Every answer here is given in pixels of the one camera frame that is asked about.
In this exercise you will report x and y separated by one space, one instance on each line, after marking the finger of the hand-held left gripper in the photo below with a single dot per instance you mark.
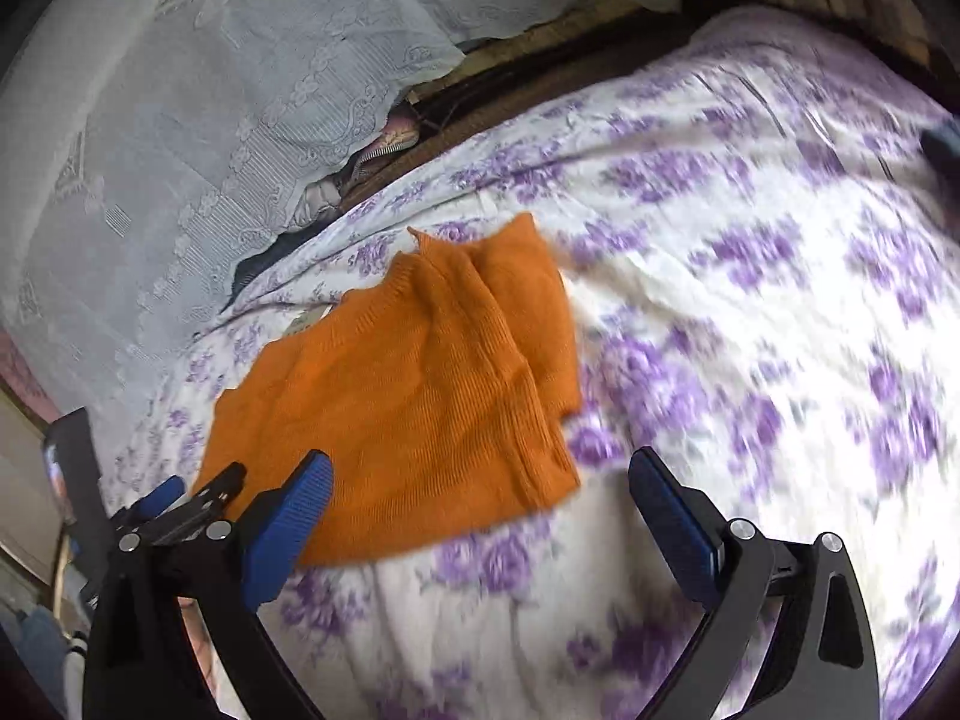
161 495
221 486

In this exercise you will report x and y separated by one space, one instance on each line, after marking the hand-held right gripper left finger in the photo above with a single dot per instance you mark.
289 525

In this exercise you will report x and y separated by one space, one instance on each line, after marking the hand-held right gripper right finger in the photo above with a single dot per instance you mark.
667 517

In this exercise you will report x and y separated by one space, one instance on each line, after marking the orange knit sweater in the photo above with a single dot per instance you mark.
420 405

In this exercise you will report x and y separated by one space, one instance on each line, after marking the person's left forearm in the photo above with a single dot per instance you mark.
196 641

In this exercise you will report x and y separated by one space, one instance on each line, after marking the beige furniture panel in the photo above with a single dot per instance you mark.
26 495

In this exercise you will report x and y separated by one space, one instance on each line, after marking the pink cloth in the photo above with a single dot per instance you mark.
19 371

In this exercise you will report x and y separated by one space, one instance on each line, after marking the light blue cloth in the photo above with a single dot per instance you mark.
41 645

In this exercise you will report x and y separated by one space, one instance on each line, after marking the purple floral bedsheet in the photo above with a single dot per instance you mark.
750 315

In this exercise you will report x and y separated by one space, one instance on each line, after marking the black cloth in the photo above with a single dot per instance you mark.
262 262

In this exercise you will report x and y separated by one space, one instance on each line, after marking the white lace cloth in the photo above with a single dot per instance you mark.
187 127

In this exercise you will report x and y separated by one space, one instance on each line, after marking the pink patterned bedding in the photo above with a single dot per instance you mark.
375 154

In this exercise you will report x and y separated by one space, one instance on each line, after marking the dark blue cloth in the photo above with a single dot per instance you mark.
945 150

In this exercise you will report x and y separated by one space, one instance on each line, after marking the brown wooden bed frame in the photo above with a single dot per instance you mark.
525 94

